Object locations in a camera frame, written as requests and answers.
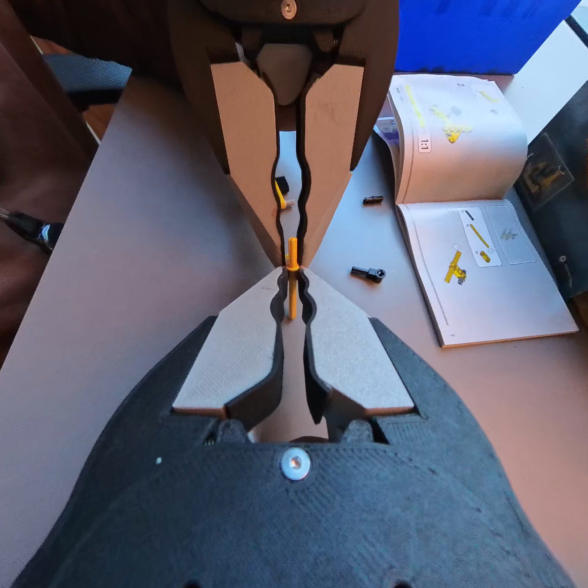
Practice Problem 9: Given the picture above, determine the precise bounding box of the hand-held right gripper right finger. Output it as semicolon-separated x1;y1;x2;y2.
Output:
298;269;415;425

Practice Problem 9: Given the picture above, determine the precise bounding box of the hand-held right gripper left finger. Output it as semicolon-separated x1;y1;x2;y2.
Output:
172;267;285;432

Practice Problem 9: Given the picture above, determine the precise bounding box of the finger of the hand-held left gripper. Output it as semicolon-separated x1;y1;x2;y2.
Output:
296;62;369;268
209;61;283;268

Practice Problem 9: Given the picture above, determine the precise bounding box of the yellow plastic axle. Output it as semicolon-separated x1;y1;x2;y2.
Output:
287;236;299;321

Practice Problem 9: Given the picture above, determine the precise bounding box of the dark building set box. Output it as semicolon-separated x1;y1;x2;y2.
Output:
514;82;588;301

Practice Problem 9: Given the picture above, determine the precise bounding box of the small printed leaflet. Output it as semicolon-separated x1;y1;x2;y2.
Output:
373;117;400;148

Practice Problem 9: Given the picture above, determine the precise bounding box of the black chair armrest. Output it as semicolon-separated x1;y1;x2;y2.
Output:
45;53;132;112

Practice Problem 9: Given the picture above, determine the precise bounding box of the open instruction booklet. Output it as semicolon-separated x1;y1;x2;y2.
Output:
374;73;579;348

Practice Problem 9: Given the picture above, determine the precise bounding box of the blue plastic bin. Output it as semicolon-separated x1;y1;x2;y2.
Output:
394;0;583;76

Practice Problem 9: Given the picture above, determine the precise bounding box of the person's brown sweater torso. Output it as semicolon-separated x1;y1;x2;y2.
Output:
0;0;99;368

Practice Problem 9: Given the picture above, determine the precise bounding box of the black lanyard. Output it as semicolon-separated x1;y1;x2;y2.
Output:
0;207;65;255

